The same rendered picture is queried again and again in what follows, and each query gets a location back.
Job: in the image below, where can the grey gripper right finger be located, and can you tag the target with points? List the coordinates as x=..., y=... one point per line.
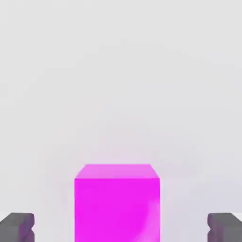
x=226, y=228

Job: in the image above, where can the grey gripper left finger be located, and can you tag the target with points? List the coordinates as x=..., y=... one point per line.
x=16, y=228

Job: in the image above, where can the small magenta cube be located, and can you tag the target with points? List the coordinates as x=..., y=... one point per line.
x=117, y=208

